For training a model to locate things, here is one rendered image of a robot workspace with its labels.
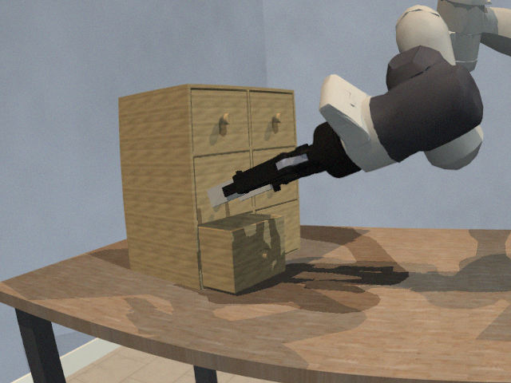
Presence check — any small wooden chest of drawers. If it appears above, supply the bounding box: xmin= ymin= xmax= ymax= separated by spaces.
xmin=118 ymin=84 xmax=299 ymax=290

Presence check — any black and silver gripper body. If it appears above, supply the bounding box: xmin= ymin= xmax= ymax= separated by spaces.
xmin=290 ymin=122 xmax=362 ymax=178

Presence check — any wooden drawer front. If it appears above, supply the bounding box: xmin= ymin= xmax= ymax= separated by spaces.
xmin=191 ymin=90 xmax=249 ymax=152
xmin=193 ymin=152 xmax=252 ymax=221
xmin=255 ymin=200 xmax=299 ymax=253
xmin=197 ymin=212 xmax=286 ymax=293
xmin=249 ymin=92 xmax=295 ymax=146
xmin=252 ymin=147 xmax=297 ymax=206

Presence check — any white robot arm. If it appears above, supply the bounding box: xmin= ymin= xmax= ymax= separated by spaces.
xmin=319 ymin=0 xmax=511 ymax=172

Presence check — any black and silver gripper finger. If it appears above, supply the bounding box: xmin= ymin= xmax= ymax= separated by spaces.
xmin=239 ymin=166 xmax=326 ymax=201
xmin=207 ymin=144 xmax=318 ymax=207

